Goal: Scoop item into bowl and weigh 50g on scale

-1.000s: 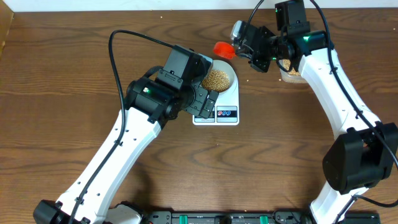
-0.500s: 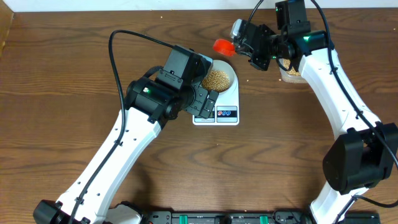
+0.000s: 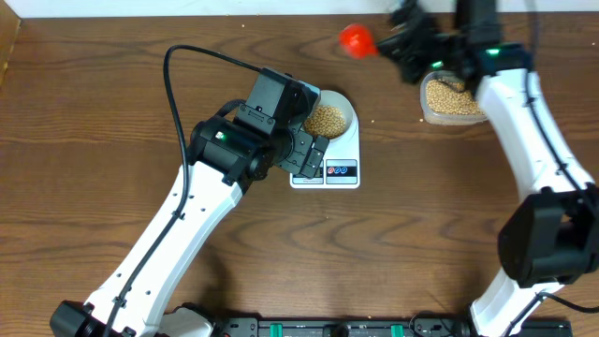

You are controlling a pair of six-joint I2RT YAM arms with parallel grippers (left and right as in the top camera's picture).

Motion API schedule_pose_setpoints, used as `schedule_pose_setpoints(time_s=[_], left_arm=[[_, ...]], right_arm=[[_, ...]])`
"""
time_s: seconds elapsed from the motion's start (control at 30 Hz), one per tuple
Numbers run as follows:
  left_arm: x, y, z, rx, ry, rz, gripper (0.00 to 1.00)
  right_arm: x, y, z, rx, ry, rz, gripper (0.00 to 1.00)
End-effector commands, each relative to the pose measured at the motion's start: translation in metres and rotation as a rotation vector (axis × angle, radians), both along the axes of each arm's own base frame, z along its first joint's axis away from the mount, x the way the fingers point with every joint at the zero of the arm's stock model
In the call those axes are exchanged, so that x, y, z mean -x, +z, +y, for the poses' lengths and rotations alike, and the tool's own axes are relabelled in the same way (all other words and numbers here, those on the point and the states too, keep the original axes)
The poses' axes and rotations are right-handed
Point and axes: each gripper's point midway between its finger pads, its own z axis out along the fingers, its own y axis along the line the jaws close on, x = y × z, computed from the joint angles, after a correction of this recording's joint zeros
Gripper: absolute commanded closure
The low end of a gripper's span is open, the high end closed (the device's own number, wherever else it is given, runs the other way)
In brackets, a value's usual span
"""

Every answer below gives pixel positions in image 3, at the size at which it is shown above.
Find red plastic measuring scoop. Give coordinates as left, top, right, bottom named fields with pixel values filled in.
left=339, top=23, right=378, bottom=59

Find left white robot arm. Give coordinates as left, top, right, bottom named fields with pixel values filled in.
left=50, top=68, right=329, bottom=336

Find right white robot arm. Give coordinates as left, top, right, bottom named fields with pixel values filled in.
left=376, top=0, right=598, bottom=336

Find soybeans in bowl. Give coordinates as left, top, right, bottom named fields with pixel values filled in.
left=303, top=106, right=347, bottom=139

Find grey round bowl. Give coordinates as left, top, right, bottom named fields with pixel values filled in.
left=318, top=90, right=358, bottom=141

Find white digital kitchen scale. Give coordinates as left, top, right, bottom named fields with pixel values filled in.
left=288, top=95, right=361, bottom=190

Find yellow soybeans in container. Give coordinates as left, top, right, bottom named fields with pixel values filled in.
left=425, top=80, right=483, bottom=115

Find clear plastic container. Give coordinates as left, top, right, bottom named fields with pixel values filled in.
left=420, top=70, right=487, bottom=125

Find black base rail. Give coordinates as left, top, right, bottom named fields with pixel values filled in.
left=161, top=303, right=573, bottom=337

